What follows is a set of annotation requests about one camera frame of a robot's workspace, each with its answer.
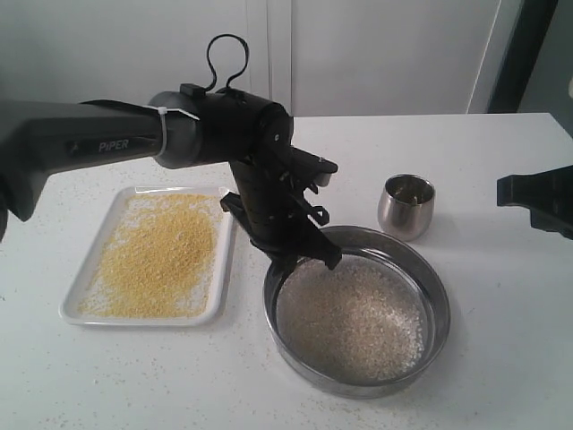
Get grey black left arm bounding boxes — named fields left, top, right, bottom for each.
left=1, top=84, right=341, bottom=268

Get white square plastic tray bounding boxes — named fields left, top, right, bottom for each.
left=59, top=186, right=233, bottom=327

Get round stainless steel sieve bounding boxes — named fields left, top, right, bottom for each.
left=263, top=226, right=451, bottom=399

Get stainless steel cup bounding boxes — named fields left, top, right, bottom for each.
left=378, top=174, right=436, bottom=242

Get pile of beige grains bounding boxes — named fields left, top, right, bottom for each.
left=78, top=193, right=222, bottom=319

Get white coarse grains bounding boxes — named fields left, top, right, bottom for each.
left=277, top=256, right=424, bottom=384

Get white cabinet with doors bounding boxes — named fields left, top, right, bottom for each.
left=1, top=1, right=521, bottom=116

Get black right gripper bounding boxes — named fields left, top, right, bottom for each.
left=496, top=166, right=572, bottom=240

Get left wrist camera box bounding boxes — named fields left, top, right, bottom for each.
left=289, top=147, right=338, bottom=188

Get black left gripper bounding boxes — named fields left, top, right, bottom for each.
left=220, top=147, right=342, bottom=280

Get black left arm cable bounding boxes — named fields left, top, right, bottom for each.
left=178, top=33, right=251, bottom=98

